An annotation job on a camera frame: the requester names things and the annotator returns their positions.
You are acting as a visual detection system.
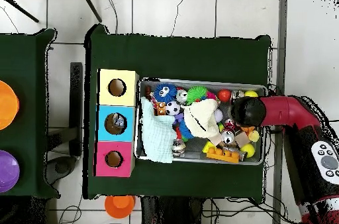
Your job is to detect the mint muslin cloth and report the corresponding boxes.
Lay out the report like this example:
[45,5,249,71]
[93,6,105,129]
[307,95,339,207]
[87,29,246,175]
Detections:
[140,96,177,164]

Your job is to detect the cream muslin cloth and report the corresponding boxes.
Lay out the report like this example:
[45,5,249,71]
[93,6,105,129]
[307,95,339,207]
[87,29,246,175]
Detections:
[182,98,222,140]

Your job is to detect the crushed clear plastic bottle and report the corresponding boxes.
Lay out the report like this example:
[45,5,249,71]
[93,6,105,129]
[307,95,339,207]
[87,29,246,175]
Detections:
[112,113,126,130]

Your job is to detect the long orange toy block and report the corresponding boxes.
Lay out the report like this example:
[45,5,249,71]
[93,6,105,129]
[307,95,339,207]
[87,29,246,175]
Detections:
[206,146,240,164]

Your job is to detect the wooden box with three holes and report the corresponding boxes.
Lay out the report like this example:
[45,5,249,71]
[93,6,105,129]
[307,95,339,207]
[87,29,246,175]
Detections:
[93,68,140,178]

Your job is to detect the black and white soccer ball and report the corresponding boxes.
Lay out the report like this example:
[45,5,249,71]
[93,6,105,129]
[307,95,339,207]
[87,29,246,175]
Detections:
[166,101,181,117]

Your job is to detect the blue spiky ball with eyes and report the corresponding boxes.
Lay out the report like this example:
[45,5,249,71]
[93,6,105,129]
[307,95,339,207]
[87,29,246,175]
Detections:
[154,83,177,103]

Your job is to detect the green spiky rubber ball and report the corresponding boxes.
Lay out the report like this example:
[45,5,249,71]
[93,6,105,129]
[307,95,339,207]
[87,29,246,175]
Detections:
[186,85,209,103]

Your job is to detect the dark green tablecloth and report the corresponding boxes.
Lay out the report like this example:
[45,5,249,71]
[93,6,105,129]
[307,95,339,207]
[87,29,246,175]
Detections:
[83,23,272,203]
[0,28,60,199]

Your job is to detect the red rubber ball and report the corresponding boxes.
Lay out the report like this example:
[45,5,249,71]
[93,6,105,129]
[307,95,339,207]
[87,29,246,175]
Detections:
[217,89,232,103]

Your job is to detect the red soda can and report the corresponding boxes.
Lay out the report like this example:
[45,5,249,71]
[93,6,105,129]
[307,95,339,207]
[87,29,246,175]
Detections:
[220,119,237,144]

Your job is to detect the small yellow ball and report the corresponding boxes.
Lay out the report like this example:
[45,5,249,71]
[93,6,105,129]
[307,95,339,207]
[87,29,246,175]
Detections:
[240,142,256,158]

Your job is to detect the orange plastic cup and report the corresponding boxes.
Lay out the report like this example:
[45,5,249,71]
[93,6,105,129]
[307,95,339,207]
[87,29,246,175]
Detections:
[104,195,136,219]

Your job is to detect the grey round stand base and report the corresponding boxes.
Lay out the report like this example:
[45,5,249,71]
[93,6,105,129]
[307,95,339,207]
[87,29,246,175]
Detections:
[45,155,78,186]

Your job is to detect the black stand legs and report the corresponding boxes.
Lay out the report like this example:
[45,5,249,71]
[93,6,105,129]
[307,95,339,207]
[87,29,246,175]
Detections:
[0,0,103,23]

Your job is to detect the orange plastic bowl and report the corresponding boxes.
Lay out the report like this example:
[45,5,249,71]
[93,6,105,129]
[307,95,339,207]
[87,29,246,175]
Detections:
[0,80,20,131]

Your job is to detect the purple plastic bowl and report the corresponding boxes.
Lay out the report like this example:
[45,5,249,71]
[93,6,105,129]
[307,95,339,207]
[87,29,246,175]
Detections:
[0,149,21,194]

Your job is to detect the silver wire mesh bin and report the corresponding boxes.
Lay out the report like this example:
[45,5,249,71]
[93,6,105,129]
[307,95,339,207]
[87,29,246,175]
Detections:
[134,76,268,166]

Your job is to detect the black floor post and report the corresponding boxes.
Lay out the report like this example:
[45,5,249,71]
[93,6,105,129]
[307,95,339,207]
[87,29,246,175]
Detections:
[69,62,83,157]

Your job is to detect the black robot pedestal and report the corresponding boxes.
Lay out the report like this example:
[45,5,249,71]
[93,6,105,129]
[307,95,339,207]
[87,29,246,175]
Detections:
[140,196,205,224]

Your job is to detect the grey floor cable cover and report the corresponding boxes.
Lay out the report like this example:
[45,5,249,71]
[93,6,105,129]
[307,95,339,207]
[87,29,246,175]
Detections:
[272,0,289,224]

